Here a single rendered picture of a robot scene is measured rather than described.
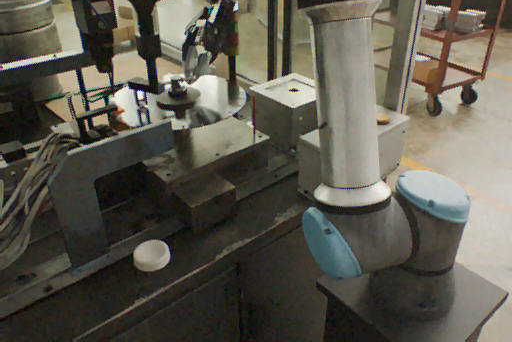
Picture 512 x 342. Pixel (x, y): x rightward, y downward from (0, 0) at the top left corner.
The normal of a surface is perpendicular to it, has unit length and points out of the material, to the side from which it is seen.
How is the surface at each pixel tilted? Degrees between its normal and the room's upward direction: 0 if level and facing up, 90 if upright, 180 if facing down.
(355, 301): 0
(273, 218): 0
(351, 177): 74
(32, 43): 90
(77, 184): 90
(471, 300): 0
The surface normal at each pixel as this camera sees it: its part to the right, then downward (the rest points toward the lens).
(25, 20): 0.76, 0.32
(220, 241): -0.01, -0.86
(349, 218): -0.30, 0.24
